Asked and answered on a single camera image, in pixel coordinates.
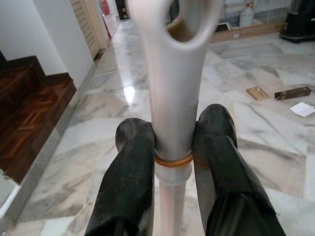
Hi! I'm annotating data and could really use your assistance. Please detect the long cardboard box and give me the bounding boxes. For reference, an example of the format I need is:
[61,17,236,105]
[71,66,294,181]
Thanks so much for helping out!
[211,21,287,43]

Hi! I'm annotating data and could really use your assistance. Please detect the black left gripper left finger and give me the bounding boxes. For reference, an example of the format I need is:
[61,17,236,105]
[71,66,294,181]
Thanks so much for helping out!
[85,117,156,236]

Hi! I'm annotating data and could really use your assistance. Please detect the dark wooden stairs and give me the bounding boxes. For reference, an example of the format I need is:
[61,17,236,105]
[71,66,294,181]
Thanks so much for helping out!
[0,50,77,185]

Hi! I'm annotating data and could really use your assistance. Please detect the red cylinder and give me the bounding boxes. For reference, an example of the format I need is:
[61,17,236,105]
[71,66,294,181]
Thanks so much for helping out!
[101,0,113,39]

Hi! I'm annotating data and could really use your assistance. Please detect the white handled broom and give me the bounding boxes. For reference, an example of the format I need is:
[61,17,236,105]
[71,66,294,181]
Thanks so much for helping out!
[126,0,215,236]

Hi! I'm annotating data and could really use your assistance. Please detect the cream louvered door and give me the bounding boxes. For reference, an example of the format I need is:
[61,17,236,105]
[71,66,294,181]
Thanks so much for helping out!
[70,0,109,58]

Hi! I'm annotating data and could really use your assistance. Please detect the flat tan cardboard piece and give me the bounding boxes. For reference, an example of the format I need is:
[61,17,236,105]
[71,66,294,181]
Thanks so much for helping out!
[246,86,269,100]

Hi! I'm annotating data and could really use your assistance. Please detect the white plastic jug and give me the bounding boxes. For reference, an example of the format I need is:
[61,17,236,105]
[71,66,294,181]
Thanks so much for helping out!
[239,5,254,28]

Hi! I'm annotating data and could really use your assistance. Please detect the white paper sheet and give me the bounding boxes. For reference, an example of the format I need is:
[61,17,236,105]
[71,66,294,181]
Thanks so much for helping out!
[289,102,315,118]

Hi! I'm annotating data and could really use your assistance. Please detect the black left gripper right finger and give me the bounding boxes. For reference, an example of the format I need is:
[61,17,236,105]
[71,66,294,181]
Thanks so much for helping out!
[192,104,286,236]

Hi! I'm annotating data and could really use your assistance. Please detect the black appliance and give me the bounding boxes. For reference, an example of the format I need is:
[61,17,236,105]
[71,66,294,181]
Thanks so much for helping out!
[279,0,315,45]

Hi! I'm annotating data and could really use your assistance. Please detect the small brown box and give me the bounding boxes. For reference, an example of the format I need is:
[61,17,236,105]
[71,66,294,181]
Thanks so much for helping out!
[274,86,311,102]

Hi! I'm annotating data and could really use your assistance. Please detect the orange rubber band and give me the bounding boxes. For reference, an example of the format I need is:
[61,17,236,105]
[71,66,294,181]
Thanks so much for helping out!
[154,153,193,170]

